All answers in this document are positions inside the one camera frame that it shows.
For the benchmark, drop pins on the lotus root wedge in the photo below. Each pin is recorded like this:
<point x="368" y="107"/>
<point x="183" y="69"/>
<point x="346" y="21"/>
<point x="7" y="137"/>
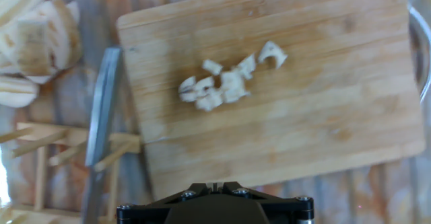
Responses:
<point x="17" y="91"/>

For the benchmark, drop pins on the marble pattern plastic mat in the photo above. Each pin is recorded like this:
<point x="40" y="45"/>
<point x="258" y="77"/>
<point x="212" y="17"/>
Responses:
<point x="336" y="204"/>

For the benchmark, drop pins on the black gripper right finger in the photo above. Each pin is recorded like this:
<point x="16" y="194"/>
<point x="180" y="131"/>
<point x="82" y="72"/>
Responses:
<point x="289" y="212"/>

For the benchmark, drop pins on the wooden peg rack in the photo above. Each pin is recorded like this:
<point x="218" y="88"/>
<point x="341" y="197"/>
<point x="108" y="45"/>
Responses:
<point x="43" y="140"/>

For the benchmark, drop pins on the steel cleaver knife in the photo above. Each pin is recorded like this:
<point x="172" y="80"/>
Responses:
<point x="102" y="106"/>

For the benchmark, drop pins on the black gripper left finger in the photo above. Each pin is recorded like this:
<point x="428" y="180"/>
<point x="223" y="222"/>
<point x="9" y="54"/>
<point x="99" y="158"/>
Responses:
<point x="148" y="212"/>

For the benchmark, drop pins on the bamboo cutting board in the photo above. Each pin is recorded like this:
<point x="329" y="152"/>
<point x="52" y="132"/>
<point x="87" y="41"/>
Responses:
<point x="303" y="116"/>

